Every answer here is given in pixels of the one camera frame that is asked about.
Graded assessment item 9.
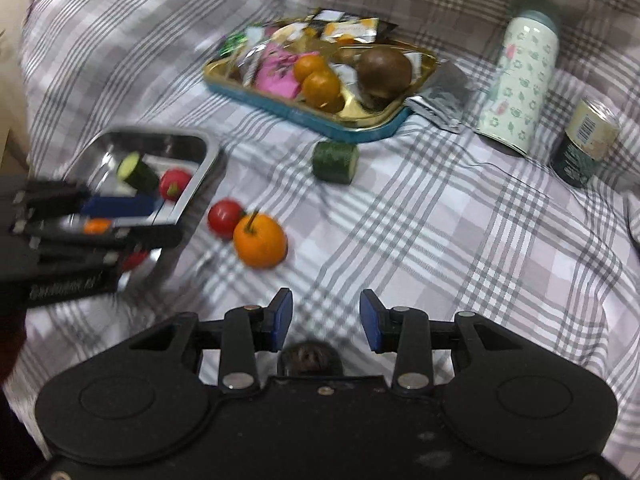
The silver foil packet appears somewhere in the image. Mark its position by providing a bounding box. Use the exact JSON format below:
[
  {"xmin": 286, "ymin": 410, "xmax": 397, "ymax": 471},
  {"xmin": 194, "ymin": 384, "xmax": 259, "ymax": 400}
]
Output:
[{"xmin": 404, "ymin": 62, "xmax": 481, "ymax": 135}]

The round brown fruit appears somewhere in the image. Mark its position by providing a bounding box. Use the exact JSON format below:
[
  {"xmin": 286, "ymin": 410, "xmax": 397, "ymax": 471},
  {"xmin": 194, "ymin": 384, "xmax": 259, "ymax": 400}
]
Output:
[{"xmin": 356, "ymin": 46, "xmax": 413, "ymax": 98}]

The pink snack packet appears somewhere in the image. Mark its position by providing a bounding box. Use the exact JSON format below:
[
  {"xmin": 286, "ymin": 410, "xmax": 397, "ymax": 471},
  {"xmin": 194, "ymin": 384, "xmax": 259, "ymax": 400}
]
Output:
[{"xmin": 252, "ymin": 42, "xmax": 303, "ymax": 98}]

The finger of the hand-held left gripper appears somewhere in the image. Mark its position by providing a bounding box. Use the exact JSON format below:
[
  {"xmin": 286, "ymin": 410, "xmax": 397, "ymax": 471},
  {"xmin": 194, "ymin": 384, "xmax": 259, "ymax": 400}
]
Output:
[
  {"xmin": 14, "ymin": 223, "xmax": 184, "ymax": 268},
  {"xmin": 15, "ymin": 181, "xmax": 157, "ymax": 224}
]

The green candy wrapper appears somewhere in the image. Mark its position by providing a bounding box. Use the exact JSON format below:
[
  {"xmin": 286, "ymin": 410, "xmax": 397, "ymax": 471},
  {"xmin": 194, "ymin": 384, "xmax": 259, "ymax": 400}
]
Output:
[{"xmin": 220, "ymin": 32, "xmax": 248, "ymax": 58}]

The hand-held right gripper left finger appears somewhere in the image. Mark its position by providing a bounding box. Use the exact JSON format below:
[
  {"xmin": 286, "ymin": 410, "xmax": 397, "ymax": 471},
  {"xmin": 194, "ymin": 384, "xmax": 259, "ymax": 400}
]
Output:
[{"xmin": 127, "ymin": 287, "xmax": 294, "ymax": 393}]

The yellow snack packet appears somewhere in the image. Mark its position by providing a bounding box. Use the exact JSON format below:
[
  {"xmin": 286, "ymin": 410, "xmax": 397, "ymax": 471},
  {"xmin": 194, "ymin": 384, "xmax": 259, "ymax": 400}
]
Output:
[{"xmin": 320, "ymin": 17, "xmax": 381, "ymax": 43}]

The blue and gold tin tray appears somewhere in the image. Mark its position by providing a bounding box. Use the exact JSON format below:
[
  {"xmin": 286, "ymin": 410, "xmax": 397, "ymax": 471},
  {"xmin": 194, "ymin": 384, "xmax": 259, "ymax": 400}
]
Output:
[{"xmin": 202, "ymin": 17, "xmax": 441, "ymax": 145}]

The small orange tangerine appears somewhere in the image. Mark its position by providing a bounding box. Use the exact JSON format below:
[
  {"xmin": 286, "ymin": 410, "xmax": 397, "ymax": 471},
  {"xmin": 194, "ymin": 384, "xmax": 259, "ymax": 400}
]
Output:
[
  {"xmin": 301, "ymin": 71, "xmax": 346, "ymax": 113},
  {"xmin": 292, "ymin": 54, "xmax": 331, "ymax": 83}
]

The dark green tin can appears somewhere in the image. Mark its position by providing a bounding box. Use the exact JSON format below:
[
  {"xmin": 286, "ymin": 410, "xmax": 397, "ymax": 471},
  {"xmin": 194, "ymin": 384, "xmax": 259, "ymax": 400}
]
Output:
[{"xmin": 549, "ymin": 97, "xmax": 622, "ymax": 190}]

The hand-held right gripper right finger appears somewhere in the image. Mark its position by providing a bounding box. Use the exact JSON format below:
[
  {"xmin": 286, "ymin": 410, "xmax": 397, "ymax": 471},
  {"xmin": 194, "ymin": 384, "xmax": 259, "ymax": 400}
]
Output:
[{"xmin": 360, "ymin": 288, "xmax": 533, "ymax": 393}]

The black snack packet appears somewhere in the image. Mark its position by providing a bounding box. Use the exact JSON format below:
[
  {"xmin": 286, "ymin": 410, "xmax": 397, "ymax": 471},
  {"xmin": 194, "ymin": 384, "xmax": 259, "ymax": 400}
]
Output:
[{"xmin": 310, "ymin": 7, "xmax": 348, "ymax": 25}]

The fuzzy brown kiwi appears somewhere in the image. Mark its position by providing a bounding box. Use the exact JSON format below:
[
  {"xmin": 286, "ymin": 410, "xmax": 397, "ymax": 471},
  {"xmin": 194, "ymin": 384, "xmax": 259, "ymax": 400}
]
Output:
[{"xmin": 277, "ymin": 341, "xmax": 345, "ymax": 377}]

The white patterned thermos bottle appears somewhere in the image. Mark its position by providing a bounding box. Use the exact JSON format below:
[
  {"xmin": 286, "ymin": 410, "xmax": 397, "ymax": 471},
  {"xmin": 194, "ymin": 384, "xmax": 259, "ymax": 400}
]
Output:
[{"xmin": 472, "ymin": 0, "xmax": 561, "ymax": 157}]

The plaid blanket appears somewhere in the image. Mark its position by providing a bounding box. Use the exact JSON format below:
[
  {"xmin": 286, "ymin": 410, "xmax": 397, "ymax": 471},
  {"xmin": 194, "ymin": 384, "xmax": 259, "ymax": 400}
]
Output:
[{"xmin": 0, "ymin": 0, "xmax": 640, "ymax": 411}]

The clear dried snack packet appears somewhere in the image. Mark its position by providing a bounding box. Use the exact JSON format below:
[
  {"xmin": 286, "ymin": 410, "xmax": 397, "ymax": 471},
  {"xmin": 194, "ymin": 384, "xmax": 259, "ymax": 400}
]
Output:
[{"xmin": 235, "ymin": 45, "xmax": 271, "ymax": 83}]

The green cucumber piece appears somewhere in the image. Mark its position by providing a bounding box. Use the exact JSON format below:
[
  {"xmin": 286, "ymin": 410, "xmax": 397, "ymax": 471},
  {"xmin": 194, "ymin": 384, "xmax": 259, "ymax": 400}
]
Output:
[
  {"xmin": 116, "ymin": 152, "xmax": 162, "ymax": 196},
  {"xmin": 312, "ymin": 141, "xmax": 361, "ymax": 184}
]

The stainless steel tray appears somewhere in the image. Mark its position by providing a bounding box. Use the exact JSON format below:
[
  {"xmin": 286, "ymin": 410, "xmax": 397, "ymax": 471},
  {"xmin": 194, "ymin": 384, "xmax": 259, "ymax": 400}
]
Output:
[{"xmin": 62, "ymin": 127, "xmax": 228, "ymax": 281}]

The large orange with stem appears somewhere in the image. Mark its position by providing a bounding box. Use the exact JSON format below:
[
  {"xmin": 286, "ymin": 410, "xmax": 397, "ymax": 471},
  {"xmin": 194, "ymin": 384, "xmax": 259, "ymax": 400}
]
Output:
[{"xmin": 232, "ymin": 210, "xmax": 289, "ymax": 270}]

